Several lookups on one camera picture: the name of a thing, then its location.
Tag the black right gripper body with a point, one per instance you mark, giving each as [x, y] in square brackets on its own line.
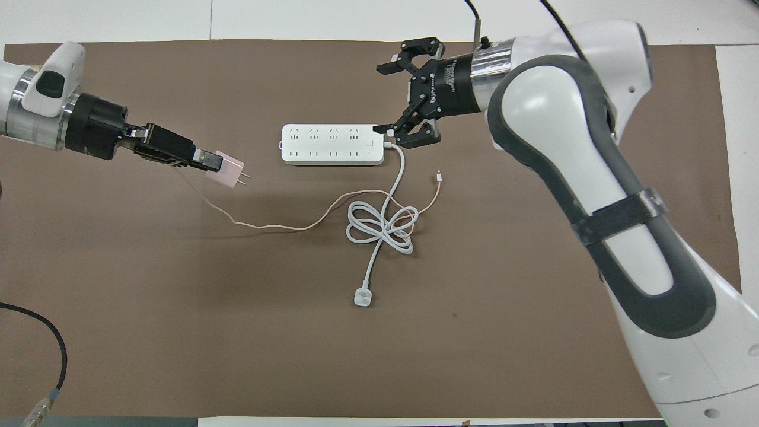
[450, 86]

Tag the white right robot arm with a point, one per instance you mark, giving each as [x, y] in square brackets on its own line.
[563, 118]

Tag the brown table mat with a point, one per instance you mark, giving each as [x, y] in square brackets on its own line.
[237, 332]

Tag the pink charger adapter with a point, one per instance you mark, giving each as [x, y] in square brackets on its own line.
[228, 172]

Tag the white power strip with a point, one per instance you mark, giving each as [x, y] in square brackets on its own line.
[332, 145]

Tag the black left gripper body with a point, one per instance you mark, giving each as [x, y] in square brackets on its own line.
[98, 127]

